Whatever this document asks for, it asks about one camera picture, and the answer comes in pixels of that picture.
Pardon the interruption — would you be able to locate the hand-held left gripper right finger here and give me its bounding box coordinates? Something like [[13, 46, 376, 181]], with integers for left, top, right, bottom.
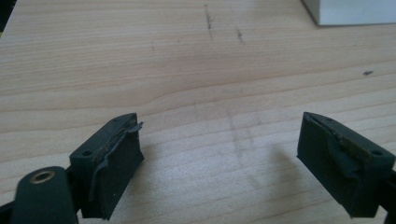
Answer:
[[296, 111, 396, 218]]

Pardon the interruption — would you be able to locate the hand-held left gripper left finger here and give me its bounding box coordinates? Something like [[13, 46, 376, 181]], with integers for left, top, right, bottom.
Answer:
[[68, 112, 146, 221]]

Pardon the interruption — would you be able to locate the white thick book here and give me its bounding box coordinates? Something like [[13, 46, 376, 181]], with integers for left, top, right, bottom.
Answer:
[[300, 0, 396, 27]]

